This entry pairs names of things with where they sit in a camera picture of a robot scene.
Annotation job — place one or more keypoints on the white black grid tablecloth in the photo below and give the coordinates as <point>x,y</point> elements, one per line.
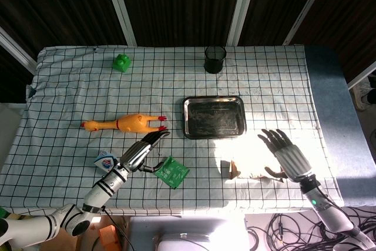
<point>73,92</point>

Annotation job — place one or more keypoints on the green toy building block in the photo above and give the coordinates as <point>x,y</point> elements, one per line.
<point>121,63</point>

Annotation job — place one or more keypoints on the white blue soap box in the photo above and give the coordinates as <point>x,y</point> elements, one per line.
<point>104,163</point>

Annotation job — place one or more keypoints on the orange object under table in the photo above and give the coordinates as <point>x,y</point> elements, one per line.
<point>110,237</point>

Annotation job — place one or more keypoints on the yellow rubber chicken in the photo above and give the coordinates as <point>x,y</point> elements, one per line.
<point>132,123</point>

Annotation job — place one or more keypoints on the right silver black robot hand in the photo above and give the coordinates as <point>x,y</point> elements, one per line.
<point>290,157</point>

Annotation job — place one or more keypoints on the black mesh pen cup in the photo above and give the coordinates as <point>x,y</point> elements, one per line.
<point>215,61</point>

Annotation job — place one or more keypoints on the white shoe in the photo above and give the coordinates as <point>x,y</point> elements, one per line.
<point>362,93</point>

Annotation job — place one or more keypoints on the rectangular steel tray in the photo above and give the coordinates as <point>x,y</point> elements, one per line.
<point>214,117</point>

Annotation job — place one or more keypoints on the white partition frame post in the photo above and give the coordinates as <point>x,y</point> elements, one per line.
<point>362,75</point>
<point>242,7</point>
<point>308,7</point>
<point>119,7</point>
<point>16,49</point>

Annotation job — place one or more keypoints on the green tea packet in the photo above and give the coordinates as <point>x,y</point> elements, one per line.
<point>173,174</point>

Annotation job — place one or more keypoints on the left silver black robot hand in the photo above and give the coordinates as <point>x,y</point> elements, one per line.
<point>138,152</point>

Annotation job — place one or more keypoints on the blue grey table pad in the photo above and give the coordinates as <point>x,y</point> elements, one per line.
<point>332,101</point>

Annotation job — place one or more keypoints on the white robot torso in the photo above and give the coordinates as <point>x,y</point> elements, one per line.
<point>188,230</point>

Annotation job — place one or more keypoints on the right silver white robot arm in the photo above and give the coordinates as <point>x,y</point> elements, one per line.
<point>329,210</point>

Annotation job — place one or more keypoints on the brown paper bag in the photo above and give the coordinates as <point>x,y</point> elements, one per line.
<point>232,171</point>

